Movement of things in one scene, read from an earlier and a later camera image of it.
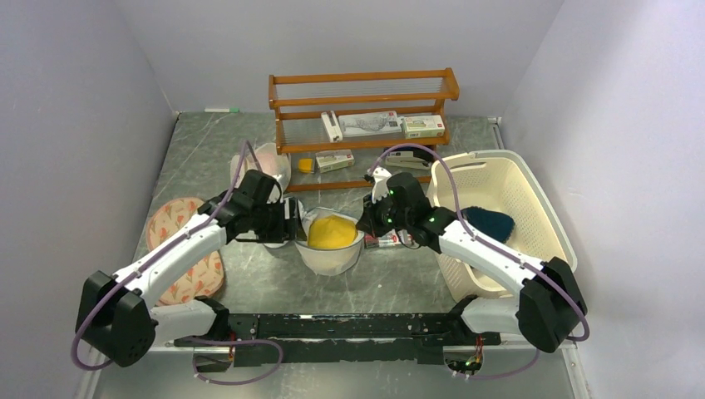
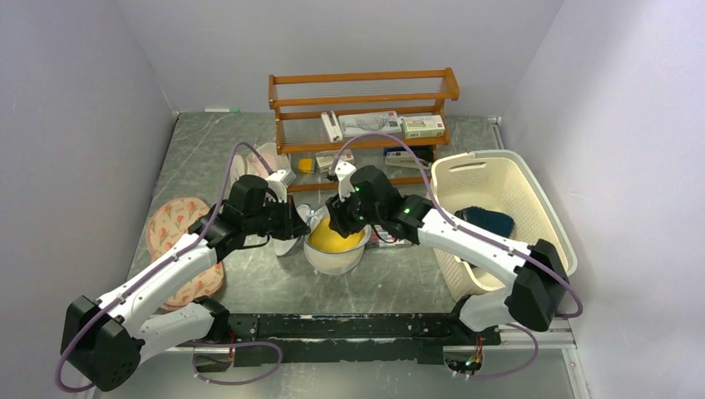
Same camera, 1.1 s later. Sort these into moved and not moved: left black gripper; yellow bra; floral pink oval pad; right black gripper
Moved: right black gripper
Not moved: floral pink oval pad; left black gripper; yellow bra
